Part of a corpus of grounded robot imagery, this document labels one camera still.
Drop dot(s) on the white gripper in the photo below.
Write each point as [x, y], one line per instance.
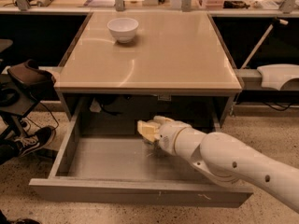
[167, 134]

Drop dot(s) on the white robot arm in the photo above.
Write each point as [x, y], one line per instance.
[223, 159]

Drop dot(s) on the open grey top drawer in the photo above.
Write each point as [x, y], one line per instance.
[103, 158]

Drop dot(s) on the beige top counter cabinet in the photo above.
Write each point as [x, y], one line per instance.
[173, 53]

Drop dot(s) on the white ceramic bowl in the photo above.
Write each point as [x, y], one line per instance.
[123, 29]

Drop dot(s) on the black and white sneaker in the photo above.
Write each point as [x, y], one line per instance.
[36, 141]

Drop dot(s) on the white curved shell part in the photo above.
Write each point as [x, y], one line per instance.
[275, 76]

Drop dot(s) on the brown padded chair armrest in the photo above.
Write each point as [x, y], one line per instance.
[30, 78]

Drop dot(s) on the white stick with black tip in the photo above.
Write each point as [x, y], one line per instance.
[274, 22]

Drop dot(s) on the black chair frame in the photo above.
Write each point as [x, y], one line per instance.
[18, 109]

